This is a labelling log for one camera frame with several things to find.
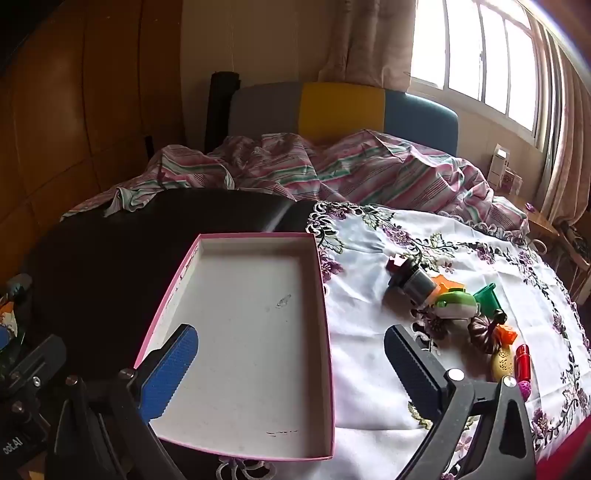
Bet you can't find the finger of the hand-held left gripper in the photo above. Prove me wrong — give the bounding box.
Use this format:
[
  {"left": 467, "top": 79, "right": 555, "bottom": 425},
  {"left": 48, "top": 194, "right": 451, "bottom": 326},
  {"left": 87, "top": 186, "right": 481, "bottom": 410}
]
[{"left": 4, "top": 335, "right": 68, "bottom": 416}]

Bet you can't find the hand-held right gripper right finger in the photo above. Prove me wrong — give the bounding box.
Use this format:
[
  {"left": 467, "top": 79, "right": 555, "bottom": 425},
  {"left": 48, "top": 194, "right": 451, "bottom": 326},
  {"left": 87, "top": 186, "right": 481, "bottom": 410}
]
[{"left": 384, "top": 324, "right": 537, "bottom": 480}]

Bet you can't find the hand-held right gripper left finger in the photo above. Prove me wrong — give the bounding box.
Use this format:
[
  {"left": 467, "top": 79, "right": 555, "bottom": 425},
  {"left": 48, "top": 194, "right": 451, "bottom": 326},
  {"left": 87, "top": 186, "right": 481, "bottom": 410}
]
[{"left": 44, "top": 323, "right": 199, "bottom": 480}]

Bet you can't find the green and white toy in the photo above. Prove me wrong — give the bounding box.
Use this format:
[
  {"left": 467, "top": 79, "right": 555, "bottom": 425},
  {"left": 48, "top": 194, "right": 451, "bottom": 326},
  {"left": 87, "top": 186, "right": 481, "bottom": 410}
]
[{"left": 431, "top": 287, "right": 478, "bottom": 320}]

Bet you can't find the dark brown flower ornament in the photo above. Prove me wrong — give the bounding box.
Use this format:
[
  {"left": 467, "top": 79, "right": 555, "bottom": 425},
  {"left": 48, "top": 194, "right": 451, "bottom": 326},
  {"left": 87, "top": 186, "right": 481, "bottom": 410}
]
[{"left": 467, "top": 314, "right": 504, "bottom": 355}]

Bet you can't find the clear cylinder with black cap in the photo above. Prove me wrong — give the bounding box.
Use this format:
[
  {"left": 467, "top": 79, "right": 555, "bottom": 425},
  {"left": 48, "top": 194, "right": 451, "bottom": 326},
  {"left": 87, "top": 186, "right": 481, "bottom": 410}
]
[{"left": 388, "top": 265, "right": 439, "bottom": 308}]

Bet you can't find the yellow egg toy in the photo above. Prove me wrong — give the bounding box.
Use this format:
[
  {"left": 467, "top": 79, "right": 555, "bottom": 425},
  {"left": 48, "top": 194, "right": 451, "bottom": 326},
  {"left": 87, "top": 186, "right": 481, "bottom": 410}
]
[{"left": 490, "top": 346, "right": 515, "bottom": 383}]

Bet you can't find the orange plastic clip case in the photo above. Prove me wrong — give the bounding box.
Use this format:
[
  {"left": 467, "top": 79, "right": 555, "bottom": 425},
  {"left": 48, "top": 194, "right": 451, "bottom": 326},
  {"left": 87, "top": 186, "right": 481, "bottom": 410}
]
[{"left": 431, "top": 274, "right": 464, "bottom": 296}]

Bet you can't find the pink cardboard box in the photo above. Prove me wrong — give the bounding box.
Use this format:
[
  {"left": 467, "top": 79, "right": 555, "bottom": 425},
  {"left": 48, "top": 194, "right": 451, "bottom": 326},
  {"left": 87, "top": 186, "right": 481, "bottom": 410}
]
[{"left": 134, "top": 233, "right": 335, "bottom": 462}]

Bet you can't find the teal plastic spool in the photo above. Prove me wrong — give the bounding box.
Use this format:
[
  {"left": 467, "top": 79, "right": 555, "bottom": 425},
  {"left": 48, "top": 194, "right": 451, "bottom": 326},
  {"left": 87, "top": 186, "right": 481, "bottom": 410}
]
[{"left": 472, "top": 282, "right": 504, "bottom": 317}]

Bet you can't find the small red flashlight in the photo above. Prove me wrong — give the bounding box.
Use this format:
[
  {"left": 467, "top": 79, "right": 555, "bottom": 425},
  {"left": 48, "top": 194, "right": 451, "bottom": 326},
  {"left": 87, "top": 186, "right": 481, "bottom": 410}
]
[{"left": 513, "top": 343, "right": 533, "bottom": 384}]

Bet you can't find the white floral embroidered tablecloth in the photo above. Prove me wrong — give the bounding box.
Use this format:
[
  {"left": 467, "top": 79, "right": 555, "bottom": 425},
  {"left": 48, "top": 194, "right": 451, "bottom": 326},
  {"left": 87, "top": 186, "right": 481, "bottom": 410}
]
[{"left": 217, "top": 200, "right": 591, "bottom": 480}]

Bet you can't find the red clothing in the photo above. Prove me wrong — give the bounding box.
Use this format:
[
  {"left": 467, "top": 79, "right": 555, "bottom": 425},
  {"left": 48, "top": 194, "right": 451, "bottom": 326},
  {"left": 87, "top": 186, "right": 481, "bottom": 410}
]
[{"left": 533, "top": 413, "right": 591, "bottom": 480}]

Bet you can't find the wooden nightstand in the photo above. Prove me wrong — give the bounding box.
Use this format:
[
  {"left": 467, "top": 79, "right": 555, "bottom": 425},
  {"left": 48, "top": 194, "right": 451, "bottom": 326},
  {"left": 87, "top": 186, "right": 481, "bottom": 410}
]
[{"left": 508, "top": 191, "right": 559, "bottom": 241}]

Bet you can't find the striped pink green blanket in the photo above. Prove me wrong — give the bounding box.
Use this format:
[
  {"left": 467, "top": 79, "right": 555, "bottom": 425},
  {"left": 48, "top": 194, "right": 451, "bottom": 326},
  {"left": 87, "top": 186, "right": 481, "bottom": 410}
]
[{"left": 60, "top": 129, "right": 529, "bottom": 232}]

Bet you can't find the tall white carton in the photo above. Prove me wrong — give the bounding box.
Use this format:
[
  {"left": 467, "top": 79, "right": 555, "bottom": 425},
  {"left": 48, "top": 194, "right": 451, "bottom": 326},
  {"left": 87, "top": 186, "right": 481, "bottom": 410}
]
[{"left": 489, "top": 144, "right": 511, "bottom": 188}]

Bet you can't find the dark rolled mat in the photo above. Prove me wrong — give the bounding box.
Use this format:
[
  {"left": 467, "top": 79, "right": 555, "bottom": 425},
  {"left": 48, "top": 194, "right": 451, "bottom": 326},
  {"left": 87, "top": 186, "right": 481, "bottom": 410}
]
[{"left": 205, "top": 71, "right": 242, "bottom": 153}]

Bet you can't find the grey yellow blue headboard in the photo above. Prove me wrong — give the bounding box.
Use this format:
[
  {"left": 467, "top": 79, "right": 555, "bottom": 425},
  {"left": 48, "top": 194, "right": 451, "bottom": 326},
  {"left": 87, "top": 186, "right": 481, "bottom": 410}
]
[{"left": 228, "top": 82, "right": 459, "bottom": 158}]

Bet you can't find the wooden wardrobe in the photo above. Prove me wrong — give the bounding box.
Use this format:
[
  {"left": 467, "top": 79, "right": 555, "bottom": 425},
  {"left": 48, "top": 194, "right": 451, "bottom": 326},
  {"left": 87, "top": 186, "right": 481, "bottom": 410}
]
[{"left": 0, "top": 0, "right": 185, "bottom": 241}]

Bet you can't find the beige floral curtain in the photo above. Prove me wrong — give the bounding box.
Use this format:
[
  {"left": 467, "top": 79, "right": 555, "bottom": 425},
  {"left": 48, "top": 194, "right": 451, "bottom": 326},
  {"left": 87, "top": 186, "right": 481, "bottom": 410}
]
[
  {"left": 318, "top": 0, "right": 414, "bottom": 88},
  {"left": 538, "top": 37, "right": 591, "bottom": 227}
]

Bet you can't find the window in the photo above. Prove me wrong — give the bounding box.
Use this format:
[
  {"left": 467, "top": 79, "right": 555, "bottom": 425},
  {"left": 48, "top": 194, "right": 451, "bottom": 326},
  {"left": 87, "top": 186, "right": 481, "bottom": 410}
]
[{"left": 409, "top": 0, "right": 555, "bottom": 148}]

